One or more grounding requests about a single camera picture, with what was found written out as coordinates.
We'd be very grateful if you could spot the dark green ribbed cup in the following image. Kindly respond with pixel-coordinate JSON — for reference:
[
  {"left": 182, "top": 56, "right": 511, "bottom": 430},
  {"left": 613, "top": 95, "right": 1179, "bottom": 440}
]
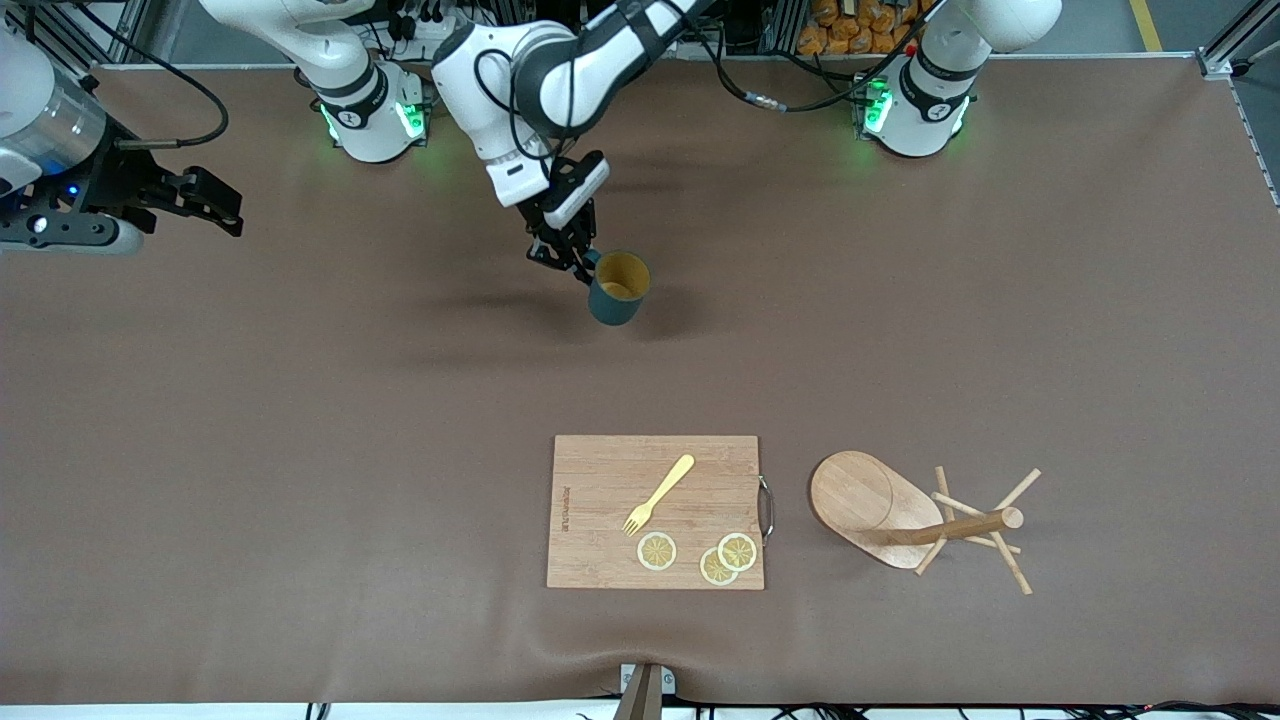
[{"left": 587, "top": 250, "right": 652, "bottom": 327}]

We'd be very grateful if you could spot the orange snack bag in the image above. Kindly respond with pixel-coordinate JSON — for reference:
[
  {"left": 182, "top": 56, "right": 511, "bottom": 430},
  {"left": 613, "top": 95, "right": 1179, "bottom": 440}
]
[{"left": 797, "top": 0, "right": 926, "bottom": 56}]

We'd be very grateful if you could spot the wooden mug tree rack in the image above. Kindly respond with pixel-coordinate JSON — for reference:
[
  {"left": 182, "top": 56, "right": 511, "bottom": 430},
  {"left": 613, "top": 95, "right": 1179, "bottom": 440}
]
[{"left": 808, "top": 450, "right": 1043, "bottom": 597}]

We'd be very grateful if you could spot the aluminium frame profile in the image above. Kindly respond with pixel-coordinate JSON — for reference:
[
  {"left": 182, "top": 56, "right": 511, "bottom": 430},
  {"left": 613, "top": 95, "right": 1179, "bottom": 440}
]
[
  {"left": 30, "top": 0, "right": 166, "bottom": 71},
  {"left": 1198, "top": 0, "right": 1280, "bottom": 211}
]

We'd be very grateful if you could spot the yellow plastic fork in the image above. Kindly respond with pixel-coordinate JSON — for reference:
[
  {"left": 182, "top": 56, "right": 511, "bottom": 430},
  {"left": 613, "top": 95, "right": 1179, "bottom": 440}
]
[{"left": 622, "top": 454, "right": 696, "bottom": 538}]

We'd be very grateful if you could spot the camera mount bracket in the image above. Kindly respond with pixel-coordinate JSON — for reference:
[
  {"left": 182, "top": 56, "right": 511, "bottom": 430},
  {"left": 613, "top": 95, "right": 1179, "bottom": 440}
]
[{"left": 618, "top": 662, "right": 678, "bottom": 720}]

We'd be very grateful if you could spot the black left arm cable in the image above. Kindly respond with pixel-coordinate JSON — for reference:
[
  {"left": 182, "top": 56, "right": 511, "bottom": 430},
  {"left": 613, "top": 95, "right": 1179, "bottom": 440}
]
[{"left": 690, "top": 0, "right": 951, "bottom": 113}]

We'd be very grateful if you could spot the white power strip with plugs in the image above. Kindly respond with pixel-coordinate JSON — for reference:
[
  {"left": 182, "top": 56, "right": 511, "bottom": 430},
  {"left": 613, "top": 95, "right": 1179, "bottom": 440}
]
[{"left": 385, "top": 10, "right": 501, "bottom": 61}]

